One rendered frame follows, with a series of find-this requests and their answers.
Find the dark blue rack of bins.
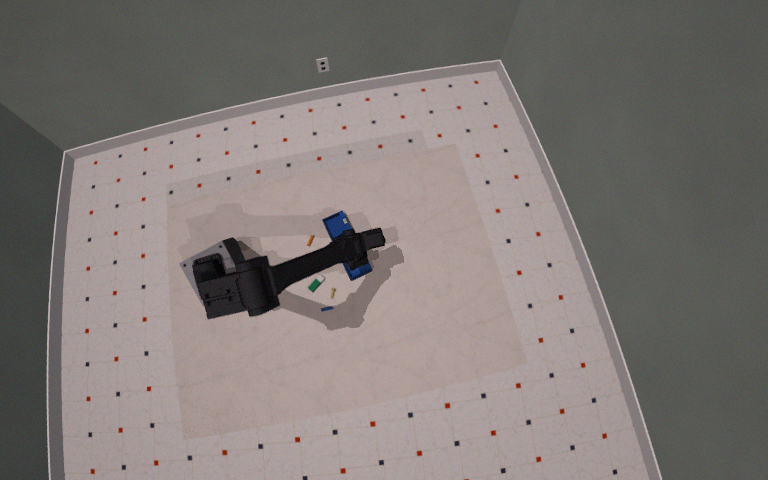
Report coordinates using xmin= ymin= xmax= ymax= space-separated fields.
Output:
xmin=322 ymin=210 xmax=372 ymax=281

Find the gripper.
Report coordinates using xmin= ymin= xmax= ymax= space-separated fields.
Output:
xmin=347 ymin=257 xmax=369 ymax=271

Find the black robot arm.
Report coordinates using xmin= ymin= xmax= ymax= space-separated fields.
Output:
xmin=192 ymin=228 xmax=386 ymax=319

